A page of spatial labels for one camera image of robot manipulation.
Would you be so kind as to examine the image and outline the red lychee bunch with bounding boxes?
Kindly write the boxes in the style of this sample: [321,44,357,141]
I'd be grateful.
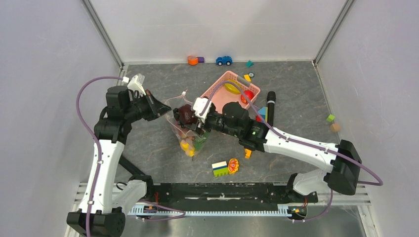
[175,124,189,139]

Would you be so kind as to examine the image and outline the yellow rectangular block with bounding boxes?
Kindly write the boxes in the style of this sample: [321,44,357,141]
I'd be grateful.
[244,74,251,82]

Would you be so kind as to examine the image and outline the black microphone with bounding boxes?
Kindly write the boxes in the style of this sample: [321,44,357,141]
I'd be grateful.
[266,91,276,126]

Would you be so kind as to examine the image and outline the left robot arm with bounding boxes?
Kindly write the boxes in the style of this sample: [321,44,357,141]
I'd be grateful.
[67,86,171,237]

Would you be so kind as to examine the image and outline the dark red apple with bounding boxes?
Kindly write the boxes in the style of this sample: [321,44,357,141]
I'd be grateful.
[173,104,197,127]

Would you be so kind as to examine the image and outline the white blue green brick stack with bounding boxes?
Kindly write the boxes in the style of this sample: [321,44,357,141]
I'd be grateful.
[211,161,229,177]

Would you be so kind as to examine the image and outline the green white bok choy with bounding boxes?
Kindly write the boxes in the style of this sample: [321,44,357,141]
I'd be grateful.
[193,132,210,152]

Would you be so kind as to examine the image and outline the orange round patterned toy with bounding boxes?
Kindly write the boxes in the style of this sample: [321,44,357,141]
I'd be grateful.
[228,158,239,174]

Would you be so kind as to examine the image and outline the green cube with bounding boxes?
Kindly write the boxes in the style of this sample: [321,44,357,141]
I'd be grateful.
[326,114,335,122]

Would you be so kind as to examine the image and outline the tan wooden cube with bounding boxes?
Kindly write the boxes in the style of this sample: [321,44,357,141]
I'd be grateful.
[330,123,341,132]

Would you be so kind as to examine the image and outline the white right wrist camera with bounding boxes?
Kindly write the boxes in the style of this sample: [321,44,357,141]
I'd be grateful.
[192,97,211,123]

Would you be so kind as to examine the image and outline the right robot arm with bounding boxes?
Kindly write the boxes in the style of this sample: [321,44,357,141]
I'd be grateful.
[180,98,361,201]

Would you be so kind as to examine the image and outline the yellow lemon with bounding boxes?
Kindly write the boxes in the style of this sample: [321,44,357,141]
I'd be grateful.
[180,139,196,157]

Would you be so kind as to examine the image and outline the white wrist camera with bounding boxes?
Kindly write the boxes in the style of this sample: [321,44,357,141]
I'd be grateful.
[122,73,146,96]
[192,97,211,123]

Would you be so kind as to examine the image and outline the purple cable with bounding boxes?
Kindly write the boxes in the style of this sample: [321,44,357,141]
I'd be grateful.
[76,76,187,237]
[200,80,383,224]

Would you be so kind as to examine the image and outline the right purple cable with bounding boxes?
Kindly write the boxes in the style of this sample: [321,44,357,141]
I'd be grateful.
[200,80,383,224]

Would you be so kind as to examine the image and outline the teal wedge block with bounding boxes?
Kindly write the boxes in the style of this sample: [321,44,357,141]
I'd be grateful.
[246,60,254,68]

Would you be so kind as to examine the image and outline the yellow star fruit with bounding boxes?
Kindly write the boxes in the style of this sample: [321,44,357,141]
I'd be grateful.
[224,79,242,95]

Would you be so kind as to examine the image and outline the small red apple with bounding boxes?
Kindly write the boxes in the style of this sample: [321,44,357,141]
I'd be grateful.
[241,90,254,104]

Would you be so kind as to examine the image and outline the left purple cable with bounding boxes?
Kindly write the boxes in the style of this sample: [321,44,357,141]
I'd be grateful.
[76,76,187,237]

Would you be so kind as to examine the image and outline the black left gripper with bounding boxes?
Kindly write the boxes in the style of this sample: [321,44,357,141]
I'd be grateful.
[124,89,171,123]

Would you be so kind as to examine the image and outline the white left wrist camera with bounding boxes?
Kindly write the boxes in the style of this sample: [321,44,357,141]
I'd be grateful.
[122,73,146,96]

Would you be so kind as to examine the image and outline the red blue yellow brick block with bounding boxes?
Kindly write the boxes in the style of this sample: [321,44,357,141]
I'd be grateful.
[255,107,268,122]

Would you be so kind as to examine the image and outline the clear zip top bag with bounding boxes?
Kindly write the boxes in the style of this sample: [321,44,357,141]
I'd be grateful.
[164,90,210,160]

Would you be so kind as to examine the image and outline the orange yellow toy piece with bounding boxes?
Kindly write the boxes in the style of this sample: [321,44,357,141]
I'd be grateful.
[244,149,252,159]

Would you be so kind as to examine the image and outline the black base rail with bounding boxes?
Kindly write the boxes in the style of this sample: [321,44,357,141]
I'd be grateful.
[145,182,319,211]

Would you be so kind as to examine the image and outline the blue toy car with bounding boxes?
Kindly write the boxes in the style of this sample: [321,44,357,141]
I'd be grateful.
[216,56,233,66]

